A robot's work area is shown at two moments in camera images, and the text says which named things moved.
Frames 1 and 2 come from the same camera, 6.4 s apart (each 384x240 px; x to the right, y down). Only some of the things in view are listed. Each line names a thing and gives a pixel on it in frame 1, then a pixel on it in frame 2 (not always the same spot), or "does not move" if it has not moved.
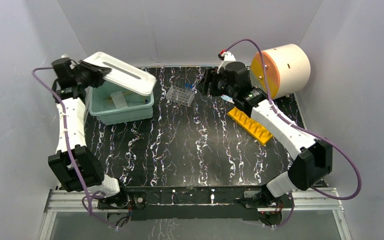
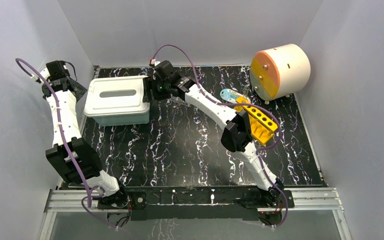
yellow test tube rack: x=259 y=132 does not move
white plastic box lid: x=124 y=73 → x=115 y=96
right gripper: x=209 y=74 → x=149 y=83
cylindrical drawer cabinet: x=288 y=68 does not move
